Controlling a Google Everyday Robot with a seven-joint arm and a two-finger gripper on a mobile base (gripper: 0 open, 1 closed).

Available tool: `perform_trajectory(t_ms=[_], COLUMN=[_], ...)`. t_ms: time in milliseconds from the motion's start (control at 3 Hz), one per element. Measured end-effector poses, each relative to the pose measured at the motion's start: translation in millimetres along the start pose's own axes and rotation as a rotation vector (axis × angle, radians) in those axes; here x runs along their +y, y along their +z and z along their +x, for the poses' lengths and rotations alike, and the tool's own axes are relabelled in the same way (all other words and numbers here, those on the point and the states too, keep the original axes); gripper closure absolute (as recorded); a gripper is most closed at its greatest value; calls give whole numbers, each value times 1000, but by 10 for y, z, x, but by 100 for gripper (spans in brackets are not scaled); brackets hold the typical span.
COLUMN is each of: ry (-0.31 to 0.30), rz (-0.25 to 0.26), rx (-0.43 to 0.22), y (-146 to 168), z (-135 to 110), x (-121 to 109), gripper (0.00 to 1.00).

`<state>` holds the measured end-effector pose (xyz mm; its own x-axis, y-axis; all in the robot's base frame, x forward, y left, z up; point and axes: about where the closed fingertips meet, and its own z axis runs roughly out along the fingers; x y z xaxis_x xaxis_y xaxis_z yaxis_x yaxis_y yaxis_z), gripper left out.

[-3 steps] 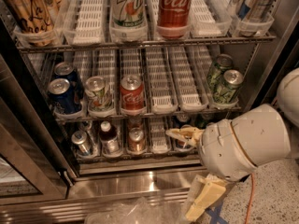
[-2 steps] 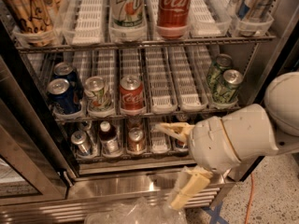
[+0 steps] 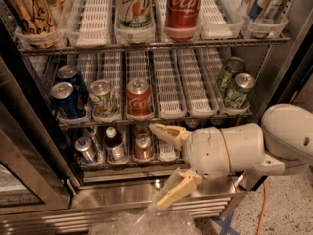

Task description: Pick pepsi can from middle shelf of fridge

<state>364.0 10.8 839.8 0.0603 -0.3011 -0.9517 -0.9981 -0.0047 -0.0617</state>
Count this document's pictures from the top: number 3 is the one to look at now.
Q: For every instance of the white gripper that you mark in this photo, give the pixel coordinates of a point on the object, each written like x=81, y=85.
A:
x=203, y=152

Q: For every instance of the blue pepsi can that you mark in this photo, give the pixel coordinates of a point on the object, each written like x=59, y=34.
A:
x=65, y=98
x=72, y=74

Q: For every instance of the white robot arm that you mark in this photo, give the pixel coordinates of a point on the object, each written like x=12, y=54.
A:
x=282, y=144

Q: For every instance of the copper can bottom shelf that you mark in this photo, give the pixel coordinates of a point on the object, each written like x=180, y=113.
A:
x=143, y=147

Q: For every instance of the red coca-cola can middle shelf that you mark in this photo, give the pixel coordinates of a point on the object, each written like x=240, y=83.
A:
x=138, y=94

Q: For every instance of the red coca-cola can shelf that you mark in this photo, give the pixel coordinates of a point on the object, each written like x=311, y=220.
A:
x=181, y=20
x=138, y=94

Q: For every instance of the front green can middle shelf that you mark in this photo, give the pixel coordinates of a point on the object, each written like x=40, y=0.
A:
x=239, y=90

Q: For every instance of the green can shelf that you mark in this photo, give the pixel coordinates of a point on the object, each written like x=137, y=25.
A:
x=233, y=66
x=239, y=90

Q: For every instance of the white 7up can middle shelf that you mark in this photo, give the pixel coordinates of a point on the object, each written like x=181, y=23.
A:
x=103, y=99

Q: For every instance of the white 7up can shelf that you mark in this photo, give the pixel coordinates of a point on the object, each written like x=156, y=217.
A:
x=134, y=14
x=103, y=99

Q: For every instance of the silver can bottom shelf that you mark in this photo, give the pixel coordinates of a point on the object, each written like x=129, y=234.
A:
x=85, y=147

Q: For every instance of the rear green can middle shelf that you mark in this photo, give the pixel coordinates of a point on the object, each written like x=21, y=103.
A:
x=233, y=66

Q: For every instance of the steel fridge door right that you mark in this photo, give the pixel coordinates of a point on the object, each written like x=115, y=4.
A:
x=287, y=67

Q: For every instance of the glass fridge door left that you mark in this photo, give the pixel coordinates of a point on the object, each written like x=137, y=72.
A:
x=33, y=147

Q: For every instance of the white 7up can top shelf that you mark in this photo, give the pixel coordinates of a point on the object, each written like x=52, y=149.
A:
x=134, y=14

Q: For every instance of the red coca-cola can top shelf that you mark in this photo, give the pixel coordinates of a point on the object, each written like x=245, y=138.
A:
x=181, y=20

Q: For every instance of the silver blue can top shelf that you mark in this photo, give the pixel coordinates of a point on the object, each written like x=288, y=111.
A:
x=262, y=11

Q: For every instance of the gold la croix can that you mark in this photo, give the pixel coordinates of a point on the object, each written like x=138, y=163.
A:
x=36, y=20

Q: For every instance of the dark bottle white cap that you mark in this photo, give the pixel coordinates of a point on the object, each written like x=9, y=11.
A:
x=114, y=144

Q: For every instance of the blue tape cross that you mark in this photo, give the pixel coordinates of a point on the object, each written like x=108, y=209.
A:
x=226, y=225

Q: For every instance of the middle wire shelf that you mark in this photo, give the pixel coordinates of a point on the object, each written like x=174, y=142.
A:
x=89, y=121

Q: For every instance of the wire shelf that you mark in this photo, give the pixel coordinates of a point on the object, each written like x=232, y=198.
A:
x=236, y=42
x=89, y=121

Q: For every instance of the top wire shelf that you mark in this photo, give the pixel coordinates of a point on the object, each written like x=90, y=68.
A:
x=236, y=42

